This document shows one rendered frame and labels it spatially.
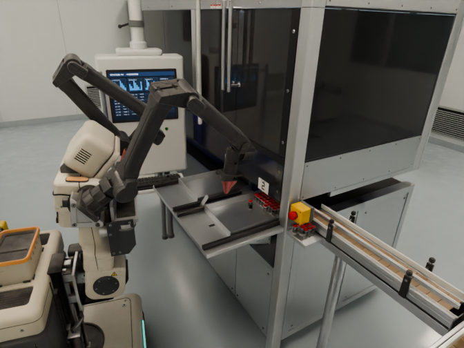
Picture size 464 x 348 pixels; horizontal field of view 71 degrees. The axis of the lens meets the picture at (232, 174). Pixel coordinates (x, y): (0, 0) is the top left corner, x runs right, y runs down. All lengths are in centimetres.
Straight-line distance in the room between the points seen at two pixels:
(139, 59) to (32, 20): 456
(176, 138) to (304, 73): 113
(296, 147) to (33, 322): 117
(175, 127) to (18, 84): 470
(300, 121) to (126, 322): 137
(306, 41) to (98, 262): 117
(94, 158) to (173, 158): 105
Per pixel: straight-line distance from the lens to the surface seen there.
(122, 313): 204
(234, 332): 225
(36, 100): 665
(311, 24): 129
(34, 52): 654
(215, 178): 198
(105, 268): 149
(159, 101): 94
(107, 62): 204
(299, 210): 143
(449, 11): 197
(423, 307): 135
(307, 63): 130
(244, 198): 175
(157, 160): 221
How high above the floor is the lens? 176
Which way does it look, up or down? 25 degrees down
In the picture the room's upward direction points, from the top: 2 degrees clockwise
